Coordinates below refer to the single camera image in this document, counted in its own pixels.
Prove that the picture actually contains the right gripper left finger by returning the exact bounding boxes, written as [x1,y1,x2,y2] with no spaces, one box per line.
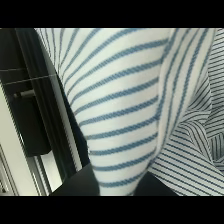
[49,162,101,197]

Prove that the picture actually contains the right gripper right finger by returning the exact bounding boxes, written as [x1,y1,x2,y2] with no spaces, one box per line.
[132,172,178,197]

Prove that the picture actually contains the white blue striped shirt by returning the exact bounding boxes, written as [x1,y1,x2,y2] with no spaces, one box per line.
[33,28,224,197]

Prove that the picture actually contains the silver frame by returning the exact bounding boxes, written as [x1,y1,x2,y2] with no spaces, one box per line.
[0,79,84,197]

